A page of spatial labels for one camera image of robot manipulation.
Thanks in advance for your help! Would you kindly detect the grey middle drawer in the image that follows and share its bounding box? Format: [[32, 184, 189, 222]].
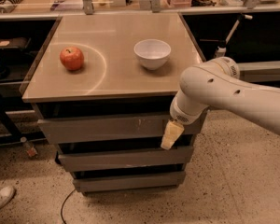
[[59, 146, 193, 172]]

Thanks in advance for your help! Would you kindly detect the grey drawer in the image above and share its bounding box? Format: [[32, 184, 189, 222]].
[[37, 109, 208, 145], [73, 171, 186, 192], [59, 146, 193, 172]]

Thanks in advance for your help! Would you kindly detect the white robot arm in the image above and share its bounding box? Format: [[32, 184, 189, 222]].
[[161, 57, 280, 150]]

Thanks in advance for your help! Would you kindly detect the grey drawer cabinet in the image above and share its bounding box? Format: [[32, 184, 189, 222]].
[[19, 12, 209, 197]]

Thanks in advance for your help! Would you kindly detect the grey top drawer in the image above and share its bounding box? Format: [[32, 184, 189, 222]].
[[37, 109, 208, 145]]

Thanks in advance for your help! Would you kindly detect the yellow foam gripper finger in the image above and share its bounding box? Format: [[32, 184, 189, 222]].
[[161, 120, 184, 150]]

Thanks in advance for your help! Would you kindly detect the grey bottom drawer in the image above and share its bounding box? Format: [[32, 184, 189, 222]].
[[73, 171, 186, 192]]

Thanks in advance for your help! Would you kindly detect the white shoe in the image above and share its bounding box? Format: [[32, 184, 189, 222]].
[[0, 186, 16, 209]]

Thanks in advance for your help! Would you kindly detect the small plastic bottle on floor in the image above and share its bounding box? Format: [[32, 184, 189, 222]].
[[21, 137, 38, 158]]

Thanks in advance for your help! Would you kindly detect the white ceramic bowl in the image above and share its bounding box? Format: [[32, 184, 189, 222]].
[[133, 39, 171, 70]]

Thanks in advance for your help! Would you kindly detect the red apple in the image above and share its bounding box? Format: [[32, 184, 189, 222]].
[[60, 47, 84, 71]]

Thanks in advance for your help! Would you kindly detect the black floor cable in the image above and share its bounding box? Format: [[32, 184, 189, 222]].
[[60, 189, 77, 224]]

